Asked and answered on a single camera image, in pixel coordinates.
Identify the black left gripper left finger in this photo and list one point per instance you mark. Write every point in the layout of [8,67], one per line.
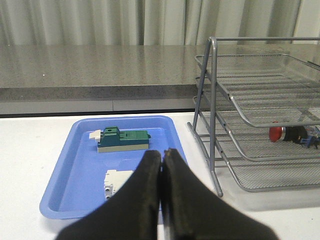
[130,214]

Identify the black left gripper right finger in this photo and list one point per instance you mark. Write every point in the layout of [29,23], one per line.
[192,212]

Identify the silver mesh tray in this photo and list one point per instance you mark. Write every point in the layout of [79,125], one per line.
[263,89]
[251,176]
[253,143]

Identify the red emergency stop button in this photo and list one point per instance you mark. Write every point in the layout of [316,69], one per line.
[306,136]

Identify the white circuit breaker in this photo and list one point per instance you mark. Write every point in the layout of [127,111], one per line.
[114,180]

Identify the blue plastic tray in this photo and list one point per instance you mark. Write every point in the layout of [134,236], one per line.
[76,186]

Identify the green electrical module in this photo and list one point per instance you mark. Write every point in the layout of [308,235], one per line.
[111,139]

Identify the grey stone counter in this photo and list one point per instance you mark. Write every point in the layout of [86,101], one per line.
[57,80]

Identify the silver metal rack frame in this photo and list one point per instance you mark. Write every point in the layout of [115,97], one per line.
[259,116]

